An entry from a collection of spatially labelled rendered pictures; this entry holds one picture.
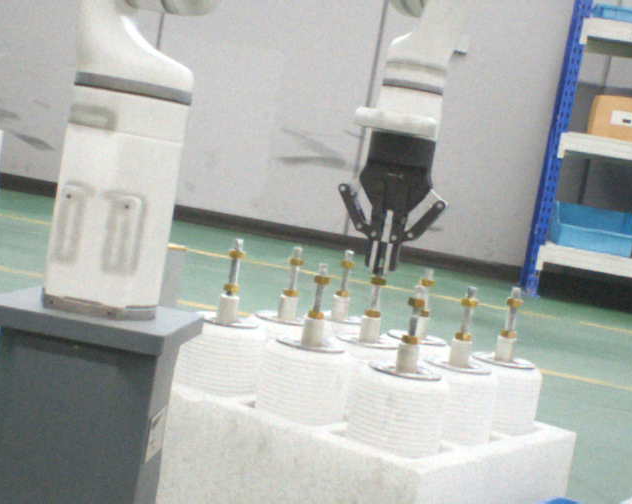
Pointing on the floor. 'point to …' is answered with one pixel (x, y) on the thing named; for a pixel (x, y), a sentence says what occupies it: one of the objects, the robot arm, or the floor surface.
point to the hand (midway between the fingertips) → (382, 258)
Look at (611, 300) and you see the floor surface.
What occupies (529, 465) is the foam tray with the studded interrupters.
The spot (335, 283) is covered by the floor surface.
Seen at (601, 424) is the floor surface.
